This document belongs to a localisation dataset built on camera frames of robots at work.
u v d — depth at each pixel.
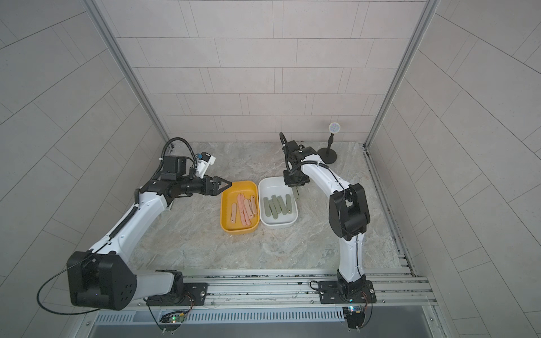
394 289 0.74
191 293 0.71
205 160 0.70
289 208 0.93
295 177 0.77
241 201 0.94
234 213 0.90
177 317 0.66
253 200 0.94
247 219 0.89
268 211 0.91
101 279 0.38
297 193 0.87
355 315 0.68
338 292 0.71
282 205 0.93
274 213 0.91
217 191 0.68
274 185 0.97
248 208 0.91
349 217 0.50
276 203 0.92
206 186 0.67
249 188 0.95
